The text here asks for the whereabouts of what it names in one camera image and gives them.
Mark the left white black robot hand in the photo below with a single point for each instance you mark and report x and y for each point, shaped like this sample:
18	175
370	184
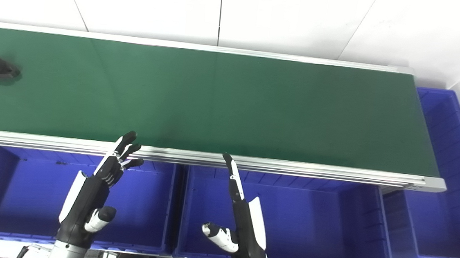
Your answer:
84	203

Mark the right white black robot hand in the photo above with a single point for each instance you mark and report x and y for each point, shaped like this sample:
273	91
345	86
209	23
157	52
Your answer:
249	229

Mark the blue plastic bin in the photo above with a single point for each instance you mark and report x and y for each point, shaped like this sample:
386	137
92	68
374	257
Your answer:
454	204
23	195
321	226

